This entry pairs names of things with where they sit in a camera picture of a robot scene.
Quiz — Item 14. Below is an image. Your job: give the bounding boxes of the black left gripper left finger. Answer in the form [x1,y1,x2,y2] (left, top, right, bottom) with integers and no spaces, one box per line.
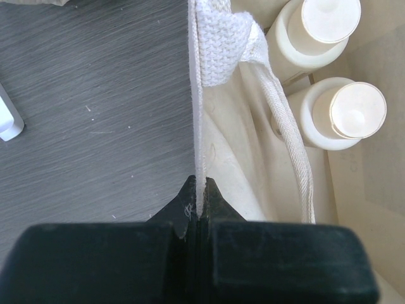
[4,176,196,303]

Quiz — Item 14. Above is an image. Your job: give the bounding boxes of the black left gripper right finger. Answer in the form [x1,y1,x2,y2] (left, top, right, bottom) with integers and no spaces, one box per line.
[197,178,380,303]

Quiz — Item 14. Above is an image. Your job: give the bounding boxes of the cream canvas tote bag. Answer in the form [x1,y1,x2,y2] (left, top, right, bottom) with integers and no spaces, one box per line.
[188,1,404,303]

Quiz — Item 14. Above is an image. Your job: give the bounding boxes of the beige labelled bottle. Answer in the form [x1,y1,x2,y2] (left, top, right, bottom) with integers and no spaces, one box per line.
[266,0,361,86]

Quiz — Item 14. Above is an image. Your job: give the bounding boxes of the white metal clothes rack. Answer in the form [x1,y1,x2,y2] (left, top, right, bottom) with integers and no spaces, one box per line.
[0,85,25,142]

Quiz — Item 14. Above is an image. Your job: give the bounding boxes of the beige hanging shirt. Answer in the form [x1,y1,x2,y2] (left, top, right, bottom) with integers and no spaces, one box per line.
[35,0,80,8]

